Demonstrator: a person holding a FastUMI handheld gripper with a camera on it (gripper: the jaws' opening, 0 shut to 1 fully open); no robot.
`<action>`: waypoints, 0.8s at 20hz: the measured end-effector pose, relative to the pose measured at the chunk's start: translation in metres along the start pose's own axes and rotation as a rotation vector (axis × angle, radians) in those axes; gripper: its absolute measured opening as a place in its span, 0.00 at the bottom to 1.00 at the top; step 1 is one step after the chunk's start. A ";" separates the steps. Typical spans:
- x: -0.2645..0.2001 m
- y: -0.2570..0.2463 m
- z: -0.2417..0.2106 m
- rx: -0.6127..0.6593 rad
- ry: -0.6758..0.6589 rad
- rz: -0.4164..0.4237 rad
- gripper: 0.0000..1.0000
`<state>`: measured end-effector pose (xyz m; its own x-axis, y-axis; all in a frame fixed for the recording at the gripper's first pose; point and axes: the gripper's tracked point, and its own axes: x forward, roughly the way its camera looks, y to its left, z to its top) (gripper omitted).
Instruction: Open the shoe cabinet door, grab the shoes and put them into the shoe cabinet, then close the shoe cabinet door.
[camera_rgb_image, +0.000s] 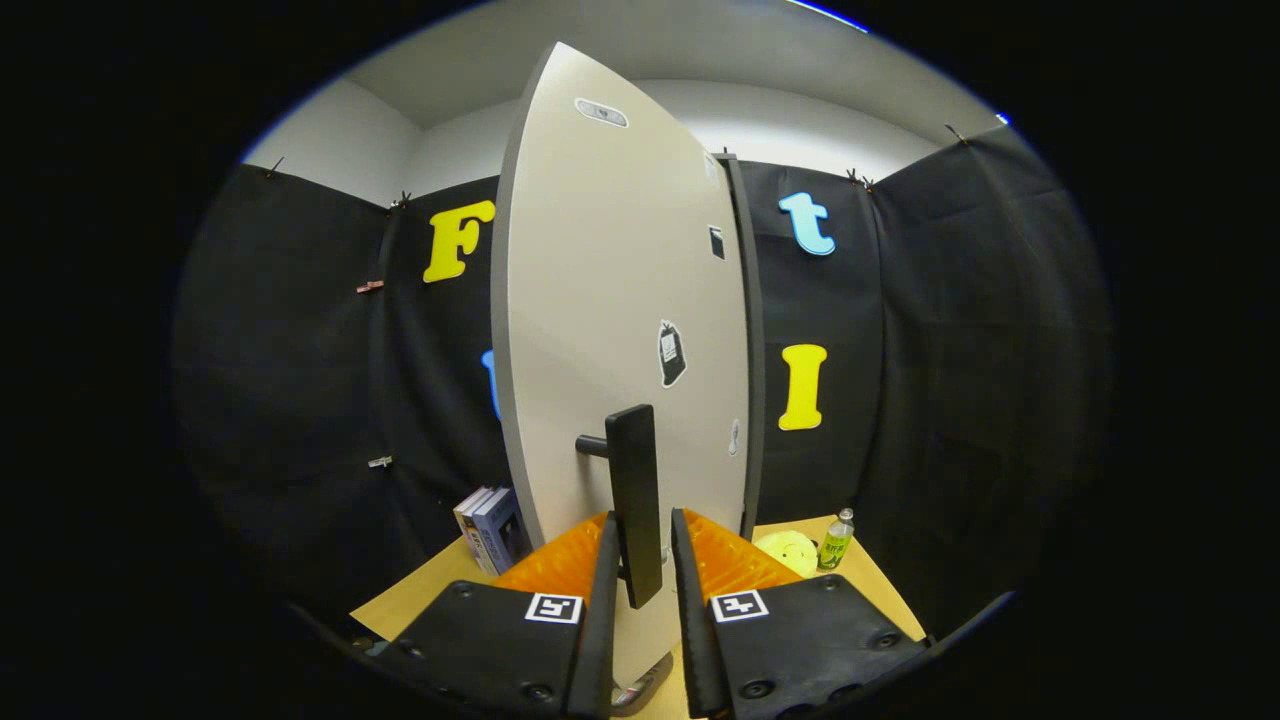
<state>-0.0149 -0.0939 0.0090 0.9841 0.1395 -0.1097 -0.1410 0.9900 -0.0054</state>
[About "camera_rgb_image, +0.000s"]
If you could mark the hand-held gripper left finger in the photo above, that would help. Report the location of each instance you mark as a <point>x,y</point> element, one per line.
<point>598,640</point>

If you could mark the blue cover book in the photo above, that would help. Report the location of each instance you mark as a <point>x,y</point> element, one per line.
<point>500,530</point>

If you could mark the beige shoe cabinet door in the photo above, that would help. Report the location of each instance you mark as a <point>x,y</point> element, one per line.
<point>590,300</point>

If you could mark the black backdrop cloth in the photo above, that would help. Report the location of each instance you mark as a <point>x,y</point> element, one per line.
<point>280,400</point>

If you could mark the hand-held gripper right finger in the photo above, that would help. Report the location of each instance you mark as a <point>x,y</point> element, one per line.
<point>692,630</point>

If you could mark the yellow plush toy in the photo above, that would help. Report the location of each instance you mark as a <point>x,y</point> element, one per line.
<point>790,550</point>

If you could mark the long ceiling light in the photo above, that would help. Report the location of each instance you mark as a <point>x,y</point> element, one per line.
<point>830,13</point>

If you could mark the black binder clip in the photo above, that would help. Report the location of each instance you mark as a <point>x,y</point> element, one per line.
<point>402,200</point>
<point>955,132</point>
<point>273,166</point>
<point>858,178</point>

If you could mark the green drink bottle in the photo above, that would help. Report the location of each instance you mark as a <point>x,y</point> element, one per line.
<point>835,547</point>

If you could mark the white spine book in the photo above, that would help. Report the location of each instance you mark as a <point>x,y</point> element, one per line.
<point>467,520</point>

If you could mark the grey shoe cabinet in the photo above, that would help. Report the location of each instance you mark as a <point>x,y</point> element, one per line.
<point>753,350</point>

